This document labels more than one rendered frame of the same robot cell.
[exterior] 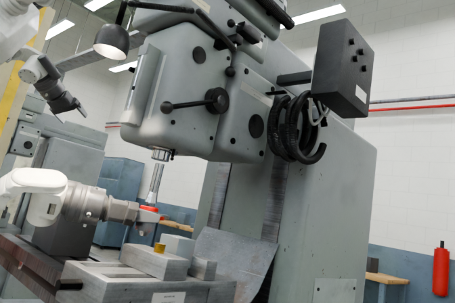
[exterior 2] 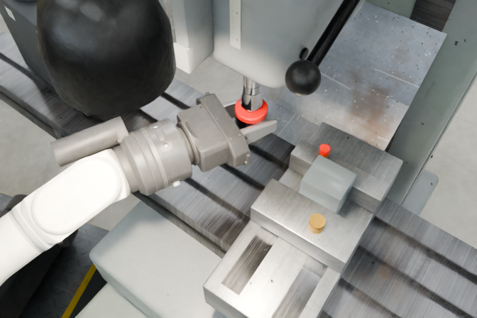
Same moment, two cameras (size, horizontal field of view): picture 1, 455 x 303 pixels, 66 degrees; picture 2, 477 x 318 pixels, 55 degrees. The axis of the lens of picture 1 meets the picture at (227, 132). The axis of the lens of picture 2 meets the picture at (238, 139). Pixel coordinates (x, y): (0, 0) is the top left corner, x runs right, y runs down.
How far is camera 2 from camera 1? 72 cm
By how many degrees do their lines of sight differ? 67
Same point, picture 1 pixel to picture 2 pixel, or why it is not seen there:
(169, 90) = not seen: outside the picture
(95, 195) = (172, 161)
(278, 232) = (448, 15)
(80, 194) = (152, 174)
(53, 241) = not seen: hidden behind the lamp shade
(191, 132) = not seen: hidden behind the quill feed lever
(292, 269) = (465, 69)
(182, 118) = (319, 23)
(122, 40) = (157, 64)
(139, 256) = (288, 235)
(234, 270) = (365, 68)
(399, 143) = not seen: outside the picture
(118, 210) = (216, 158)
